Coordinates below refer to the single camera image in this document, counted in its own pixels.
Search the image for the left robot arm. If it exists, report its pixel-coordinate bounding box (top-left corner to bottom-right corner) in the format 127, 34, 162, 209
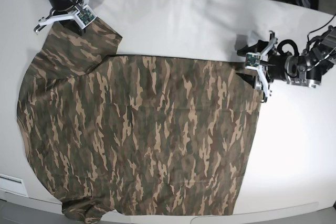
259, 25, 335, 88

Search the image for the camouflage T-shirt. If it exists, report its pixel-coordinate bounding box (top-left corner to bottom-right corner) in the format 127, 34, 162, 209
17, 19, 263, 223

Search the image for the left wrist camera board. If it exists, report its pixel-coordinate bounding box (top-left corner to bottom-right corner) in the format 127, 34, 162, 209
245, 52, 262, 70

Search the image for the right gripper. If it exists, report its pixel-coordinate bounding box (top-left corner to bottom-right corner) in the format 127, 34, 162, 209
34, 0, 89, 34

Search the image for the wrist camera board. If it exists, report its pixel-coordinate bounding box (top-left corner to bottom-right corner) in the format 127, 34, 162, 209
245, 52, 262, 70
75, 6, 97, 29

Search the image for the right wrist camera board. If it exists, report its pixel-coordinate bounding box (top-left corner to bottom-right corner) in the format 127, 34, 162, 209
75, 6, 97, 29

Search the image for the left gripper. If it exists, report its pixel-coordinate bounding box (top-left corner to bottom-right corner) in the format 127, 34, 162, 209
257, 31, 292, 103

